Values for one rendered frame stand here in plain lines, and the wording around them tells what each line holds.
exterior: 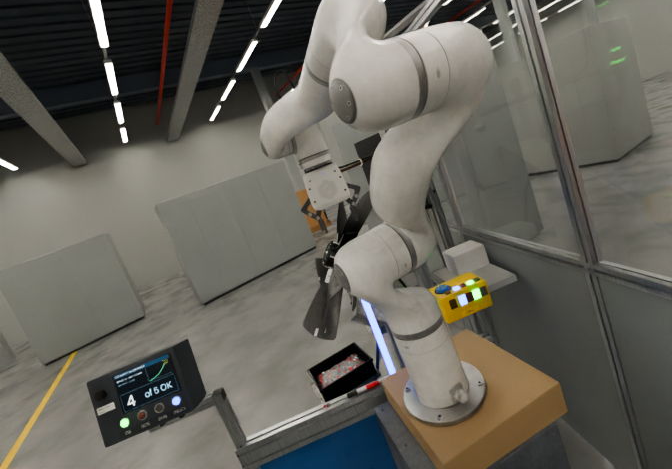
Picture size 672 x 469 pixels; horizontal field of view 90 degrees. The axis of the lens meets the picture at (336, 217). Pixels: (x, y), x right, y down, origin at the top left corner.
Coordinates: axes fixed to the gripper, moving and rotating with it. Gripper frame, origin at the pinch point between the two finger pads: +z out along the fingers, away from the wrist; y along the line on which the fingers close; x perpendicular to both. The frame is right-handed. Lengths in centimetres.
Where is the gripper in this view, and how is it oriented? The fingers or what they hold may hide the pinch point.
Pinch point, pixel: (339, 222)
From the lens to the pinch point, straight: 87.7
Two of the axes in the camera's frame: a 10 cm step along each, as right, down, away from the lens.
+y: 9.2, -3.8, 0.6
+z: 3.6, 9.2, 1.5
